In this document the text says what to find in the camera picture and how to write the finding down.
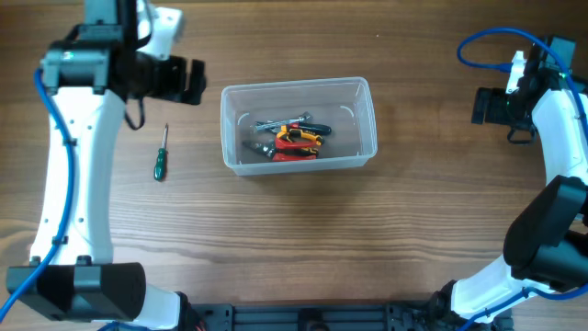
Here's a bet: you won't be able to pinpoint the green handled screwdriver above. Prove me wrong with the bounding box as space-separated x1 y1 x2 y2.
153 124 169 181

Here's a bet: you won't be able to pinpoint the orange black needle-nose pliers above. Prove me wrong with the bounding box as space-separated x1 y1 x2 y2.
270 125 324 145

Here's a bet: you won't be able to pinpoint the red handled cutters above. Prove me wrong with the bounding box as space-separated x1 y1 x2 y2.
243 138 319 162

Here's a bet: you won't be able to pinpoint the small silver wrench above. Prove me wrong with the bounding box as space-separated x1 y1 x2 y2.
250 112 312 133

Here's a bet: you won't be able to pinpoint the black red screwdriver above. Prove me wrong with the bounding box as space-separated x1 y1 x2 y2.
289 122 332 135

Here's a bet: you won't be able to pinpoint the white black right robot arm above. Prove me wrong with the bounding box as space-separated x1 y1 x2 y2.
407 28 587 330

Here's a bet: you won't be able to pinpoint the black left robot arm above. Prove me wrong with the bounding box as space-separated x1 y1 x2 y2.
3 1 207 330

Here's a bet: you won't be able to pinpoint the clear plastic container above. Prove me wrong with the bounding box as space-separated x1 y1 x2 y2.
220 77 378 176

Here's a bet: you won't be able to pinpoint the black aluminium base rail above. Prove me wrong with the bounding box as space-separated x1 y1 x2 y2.
192 302 466 331

